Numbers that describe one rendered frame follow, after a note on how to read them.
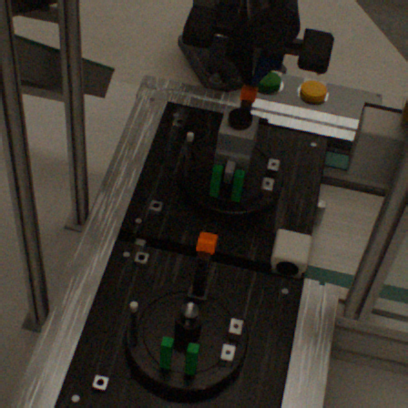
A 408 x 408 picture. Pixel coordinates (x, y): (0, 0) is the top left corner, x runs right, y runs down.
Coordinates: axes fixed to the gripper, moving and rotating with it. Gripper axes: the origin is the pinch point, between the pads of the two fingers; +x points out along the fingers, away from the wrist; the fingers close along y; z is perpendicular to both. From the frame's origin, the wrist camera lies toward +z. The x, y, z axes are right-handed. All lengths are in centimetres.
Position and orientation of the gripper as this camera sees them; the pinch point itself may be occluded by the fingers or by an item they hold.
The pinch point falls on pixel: (253, 68)
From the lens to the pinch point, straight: 109.9
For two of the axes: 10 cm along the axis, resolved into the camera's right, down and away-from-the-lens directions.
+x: -0.8, 6.2, 7.8
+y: -9.7, -2.3, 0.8
